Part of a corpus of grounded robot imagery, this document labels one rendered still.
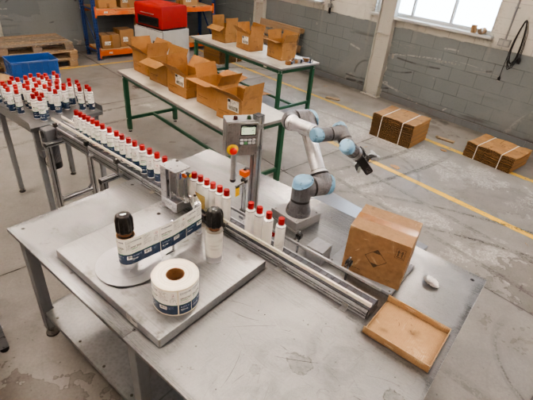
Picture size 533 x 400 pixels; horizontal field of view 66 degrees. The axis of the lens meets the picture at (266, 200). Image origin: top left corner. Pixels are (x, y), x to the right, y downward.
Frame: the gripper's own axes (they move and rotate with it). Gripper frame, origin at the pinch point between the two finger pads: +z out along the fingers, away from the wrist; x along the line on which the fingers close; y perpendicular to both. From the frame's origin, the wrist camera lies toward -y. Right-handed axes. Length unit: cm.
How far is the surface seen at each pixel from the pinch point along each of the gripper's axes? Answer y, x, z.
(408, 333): -90, 20, -30
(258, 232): -14, 61, -44
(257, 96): 148, 62, 64
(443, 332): -95, 8, -20
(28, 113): 184, 203, -63
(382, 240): -49, 9, -32
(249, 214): -6, 59, -50
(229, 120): 32, 36, -72
